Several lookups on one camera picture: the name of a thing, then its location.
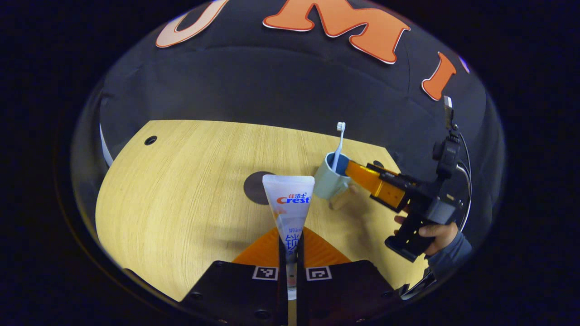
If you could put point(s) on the white toothpaste tube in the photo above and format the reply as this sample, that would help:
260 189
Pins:
288 194

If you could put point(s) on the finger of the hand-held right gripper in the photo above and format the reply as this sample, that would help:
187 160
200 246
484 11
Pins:
398 177
378 188

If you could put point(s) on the light blue cup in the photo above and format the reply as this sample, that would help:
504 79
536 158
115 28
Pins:
326 183

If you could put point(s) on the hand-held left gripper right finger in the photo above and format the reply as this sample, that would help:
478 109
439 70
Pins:
344 290

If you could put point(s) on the white toothbrush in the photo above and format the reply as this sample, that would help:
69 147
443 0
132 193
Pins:
340 140

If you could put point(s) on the dark brown round coaster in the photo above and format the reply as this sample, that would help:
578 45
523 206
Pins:
253 188

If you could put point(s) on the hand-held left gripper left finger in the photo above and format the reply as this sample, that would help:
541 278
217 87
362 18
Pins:
235 290

